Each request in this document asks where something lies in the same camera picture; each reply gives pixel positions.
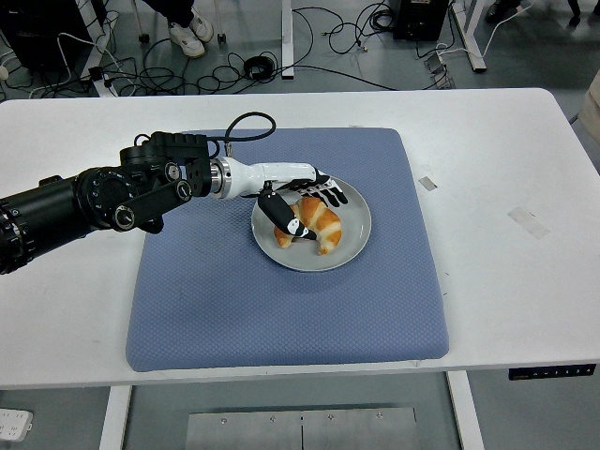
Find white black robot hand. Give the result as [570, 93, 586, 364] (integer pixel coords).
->
[229, 157, 351, 243]

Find golden croissant bread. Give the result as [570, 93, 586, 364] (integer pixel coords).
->
[273, 195, 345, 256]

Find grey round plate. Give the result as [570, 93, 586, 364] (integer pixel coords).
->
[251, 176, 374, 273]

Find blue quilted mat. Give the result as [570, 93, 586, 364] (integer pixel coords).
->
[125, 127, 452, 374]

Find white desk leg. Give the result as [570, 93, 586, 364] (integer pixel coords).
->
[449, 0, 488, 73]
[279, 0, 296, 80]
[86, 0, 121, 98]

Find person's foot white shoe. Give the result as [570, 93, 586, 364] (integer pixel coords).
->
[189, 7, 215, 43]
[169, 21, 206, 58]

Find grey foot pedal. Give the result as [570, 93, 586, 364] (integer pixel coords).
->
[423, 50, 457, 90]

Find person's leg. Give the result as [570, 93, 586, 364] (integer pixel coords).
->
[140, 0, 196, 24]

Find black equipment box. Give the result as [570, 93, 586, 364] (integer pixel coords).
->
[392, 0, 449, 41]

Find grey metal plate with screws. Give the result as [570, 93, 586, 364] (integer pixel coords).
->
[186, 406, 418, 450]

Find large grey tape piece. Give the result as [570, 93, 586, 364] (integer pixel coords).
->
[507, 206, 551, 240]

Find person's foot dark shoe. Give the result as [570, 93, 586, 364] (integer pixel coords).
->
[485, 0, 526, 23]

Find white table leg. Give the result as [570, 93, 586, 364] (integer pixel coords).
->
[97, 384, 133, 450]
[445, 371, 486, 450]

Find black table control panel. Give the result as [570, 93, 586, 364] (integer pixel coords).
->
[509, 364, 599, 382]

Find white power strip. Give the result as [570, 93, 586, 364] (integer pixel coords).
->
[0, 408, 35, 441]

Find coiled black cable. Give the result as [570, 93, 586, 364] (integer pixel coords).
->
[243, 54, 277, 82]

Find white floor cable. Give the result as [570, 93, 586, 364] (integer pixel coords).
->
[435, 0, 524, 60]

